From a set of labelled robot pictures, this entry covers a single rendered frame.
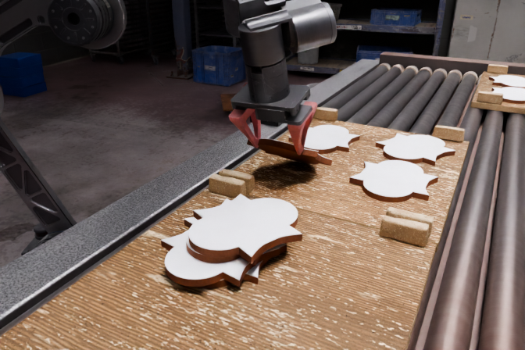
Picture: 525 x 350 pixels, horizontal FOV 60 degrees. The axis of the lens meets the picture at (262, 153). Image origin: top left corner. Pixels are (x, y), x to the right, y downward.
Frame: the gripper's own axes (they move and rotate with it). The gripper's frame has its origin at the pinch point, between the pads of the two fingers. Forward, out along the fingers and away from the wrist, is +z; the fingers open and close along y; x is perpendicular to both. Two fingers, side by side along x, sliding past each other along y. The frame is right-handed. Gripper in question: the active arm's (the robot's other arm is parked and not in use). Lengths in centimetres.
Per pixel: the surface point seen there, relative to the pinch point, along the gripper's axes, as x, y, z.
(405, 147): -21.1, -15.3, 12.1
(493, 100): -63, -28, 24
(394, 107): -55, -6, 24
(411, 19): -438, 65, 143
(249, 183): 6.0, 2.6, 3.7
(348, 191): -1.0, -10.8, 7.8
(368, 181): -4.0, -13.0, 7.5
